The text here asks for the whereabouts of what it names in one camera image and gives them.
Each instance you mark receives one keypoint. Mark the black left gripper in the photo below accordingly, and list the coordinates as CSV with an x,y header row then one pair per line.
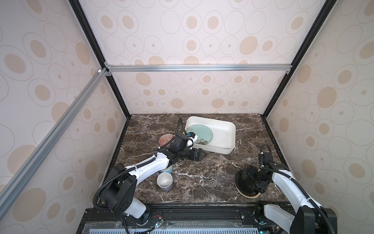
x,y
198,154

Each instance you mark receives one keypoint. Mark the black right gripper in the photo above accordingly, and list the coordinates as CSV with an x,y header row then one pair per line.
x,y
263,187

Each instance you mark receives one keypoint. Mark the black plate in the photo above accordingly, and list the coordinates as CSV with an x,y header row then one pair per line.
x,y
245,185

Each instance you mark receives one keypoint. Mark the mint green floral plate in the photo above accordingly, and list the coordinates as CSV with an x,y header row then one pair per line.
x,y
205,134

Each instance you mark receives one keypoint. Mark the white plastic bin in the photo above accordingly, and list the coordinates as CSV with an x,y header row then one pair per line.
x,y
224,135

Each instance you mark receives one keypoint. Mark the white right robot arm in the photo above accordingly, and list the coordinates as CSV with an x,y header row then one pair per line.
x,y
310,217

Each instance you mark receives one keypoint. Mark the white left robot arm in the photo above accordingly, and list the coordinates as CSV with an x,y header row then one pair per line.
x,y
116,194

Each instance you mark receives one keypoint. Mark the light blue mug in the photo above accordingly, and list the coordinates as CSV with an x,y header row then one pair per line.
x,y
167,170

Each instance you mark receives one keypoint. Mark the red patterned bowl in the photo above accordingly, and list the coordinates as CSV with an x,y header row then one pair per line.
x,y
165,140

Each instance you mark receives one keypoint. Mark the grey purple mug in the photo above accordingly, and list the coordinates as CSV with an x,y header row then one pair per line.
x,y
165,181

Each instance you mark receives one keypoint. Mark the left diagonal aluminium bar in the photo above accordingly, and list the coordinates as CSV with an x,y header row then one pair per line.
x,y
29,168

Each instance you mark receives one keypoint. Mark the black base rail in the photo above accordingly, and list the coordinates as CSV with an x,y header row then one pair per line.
x,y
182,215

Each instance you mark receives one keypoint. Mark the horizontal aluminium frame bar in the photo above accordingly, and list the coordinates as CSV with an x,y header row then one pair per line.
x,y
201,68

